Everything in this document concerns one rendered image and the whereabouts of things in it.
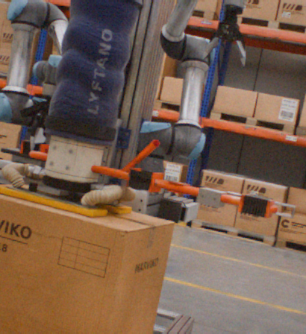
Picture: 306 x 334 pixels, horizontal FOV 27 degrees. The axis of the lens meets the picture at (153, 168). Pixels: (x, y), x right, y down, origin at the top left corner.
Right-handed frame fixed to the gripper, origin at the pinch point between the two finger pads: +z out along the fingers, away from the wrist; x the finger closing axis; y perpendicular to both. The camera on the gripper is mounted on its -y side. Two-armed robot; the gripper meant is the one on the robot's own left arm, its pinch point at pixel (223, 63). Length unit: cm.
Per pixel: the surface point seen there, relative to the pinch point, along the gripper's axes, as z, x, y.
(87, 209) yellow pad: 56, -21, 59
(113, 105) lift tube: 24, -24, 45
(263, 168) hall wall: 49, -33, -808
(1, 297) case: 86, -41, 62
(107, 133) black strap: 33, -23, 47
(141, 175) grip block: 43, -9, 51
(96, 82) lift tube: 19, -28, 52
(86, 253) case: 67, -16, 65
